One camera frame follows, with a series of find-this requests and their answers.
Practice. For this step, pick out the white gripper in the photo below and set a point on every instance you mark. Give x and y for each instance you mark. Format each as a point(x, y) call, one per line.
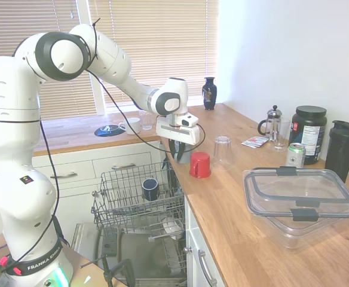
point(177, 134)

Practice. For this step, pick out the grey ceramic mug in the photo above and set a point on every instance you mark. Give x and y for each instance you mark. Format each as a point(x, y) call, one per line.
point(188, 155)

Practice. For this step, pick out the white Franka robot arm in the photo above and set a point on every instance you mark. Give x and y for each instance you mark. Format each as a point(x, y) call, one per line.
point(10, 134)

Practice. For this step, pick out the red mug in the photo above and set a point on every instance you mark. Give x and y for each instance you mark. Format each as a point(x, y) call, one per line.
point(200, 164)

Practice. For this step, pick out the dark blue mug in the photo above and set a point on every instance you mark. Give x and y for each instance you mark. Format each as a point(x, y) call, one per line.
point(150, 189)

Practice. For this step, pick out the stainless dishwasher door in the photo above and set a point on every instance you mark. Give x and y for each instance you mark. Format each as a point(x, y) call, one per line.
point(144, 257)

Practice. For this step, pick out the clear glass bowl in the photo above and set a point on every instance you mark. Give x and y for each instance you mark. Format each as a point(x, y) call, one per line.
point(146, 121)

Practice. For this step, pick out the clear upturned tumbler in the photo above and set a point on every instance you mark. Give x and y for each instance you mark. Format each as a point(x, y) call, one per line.
point(223, 154)

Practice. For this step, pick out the white wide cup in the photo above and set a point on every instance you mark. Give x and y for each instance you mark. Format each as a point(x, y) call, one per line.
point(132, 125)

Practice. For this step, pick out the black painted vase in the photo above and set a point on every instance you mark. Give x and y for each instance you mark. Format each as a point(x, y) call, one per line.
point(209, 95)

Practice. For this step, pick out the dark teal plate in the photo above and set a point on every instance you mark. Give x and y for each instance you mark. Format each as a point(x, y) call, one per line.
point(108, 130)

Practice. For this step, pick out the white cabinet with drawers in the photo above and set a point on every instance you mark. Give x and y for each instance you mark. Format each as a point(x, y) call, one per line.
point(102, 155)

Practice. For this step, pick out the white cup in lower rack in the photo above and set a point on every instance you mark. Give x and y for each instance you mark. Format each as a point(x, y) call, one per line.
point(171, 228)

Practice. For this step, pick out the red white paper packet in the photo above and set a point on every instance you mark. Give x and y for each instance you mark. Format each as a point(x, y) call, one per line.
point(255, 142)

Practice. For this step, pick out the glass French press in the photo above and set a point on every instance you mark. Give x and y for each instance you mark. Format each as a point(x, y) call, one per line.
point(273, 125)

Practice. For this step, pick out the silver round cabinet knob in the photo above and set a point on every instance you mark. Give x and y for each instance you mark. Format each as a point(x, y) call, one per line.
point(188, 250)

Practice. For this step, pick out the clear tall drinking glass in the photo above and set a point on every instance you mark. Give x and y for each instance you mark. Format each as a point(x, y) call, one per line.
point(281, 137)

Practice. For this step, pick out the beige venetian blind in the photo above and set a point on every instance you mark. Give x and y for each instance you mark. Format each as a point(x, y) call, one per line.
point(162, 45)
point(19, 18)

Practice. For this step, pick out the green white drink can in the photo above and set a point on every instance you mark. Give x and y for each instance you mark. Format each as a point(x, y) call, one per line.
point(295, 155)

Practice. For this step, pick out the black clamp stand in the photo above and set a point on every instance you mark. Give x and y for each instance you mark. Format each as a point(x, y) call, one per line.
point(129, 269)

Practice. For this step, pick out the black protein powder tub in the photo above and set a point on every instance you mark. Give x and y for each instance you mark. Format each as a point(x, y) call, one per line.
point(309, 131)

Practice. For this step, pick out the clear plastic lidded container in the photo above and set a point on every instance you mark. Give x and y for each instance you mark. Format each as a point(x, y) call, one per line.
point(300, 203)

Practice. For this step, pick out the black shaker bottle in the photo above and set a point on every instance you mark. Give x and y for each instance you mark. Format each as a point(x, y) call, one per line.
point(342, 149)

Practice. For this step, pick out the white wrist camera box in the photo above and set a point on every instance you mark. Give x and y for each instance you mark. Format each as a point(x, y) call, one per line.
point(188, 121)

